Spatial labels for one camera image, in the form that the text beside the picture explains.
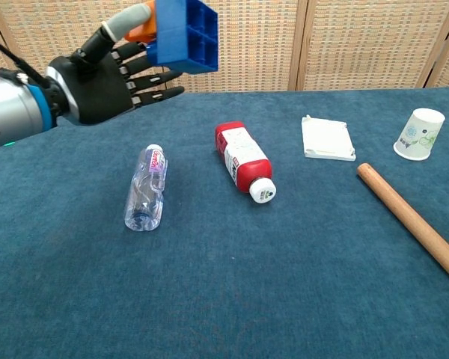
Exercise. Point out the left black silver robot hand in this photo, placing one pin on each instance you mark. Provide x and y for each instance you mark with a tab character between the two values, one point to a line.
93	93

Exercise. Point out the blue plastic block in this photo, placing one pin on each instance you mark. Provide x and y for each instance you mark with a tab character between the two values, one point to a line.
183	41

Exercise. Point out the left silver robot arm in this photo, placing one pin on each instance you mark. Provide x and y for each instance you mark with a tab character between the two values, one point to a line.
11	108

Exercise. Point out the clear plastic water bottle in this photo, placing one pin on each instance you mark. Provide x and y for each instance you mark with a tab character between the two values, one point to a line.
146	194

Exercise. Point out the red bottle with white label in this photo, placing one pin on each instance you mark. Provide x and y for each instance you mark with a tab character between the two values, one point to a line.
254	168

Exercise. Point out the blue table mat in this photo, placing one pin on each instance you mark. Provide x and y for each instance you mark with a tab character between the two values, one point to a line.
224	280

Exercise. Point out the flat white plastic box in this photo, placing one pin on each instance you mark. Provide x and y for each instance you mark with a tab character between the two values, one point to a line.
327	140

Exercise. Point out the woven bamboo folding screen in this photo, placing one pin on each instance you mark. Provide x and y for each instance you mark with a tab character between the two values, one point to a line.
340	45

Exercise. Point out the white paper cup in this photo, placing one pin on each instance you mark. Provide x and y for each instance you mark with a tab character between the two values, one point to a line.
419	131

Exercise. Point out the wooden rod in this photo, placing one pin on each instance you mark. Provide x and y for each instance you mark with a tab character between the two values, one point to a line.
404	213

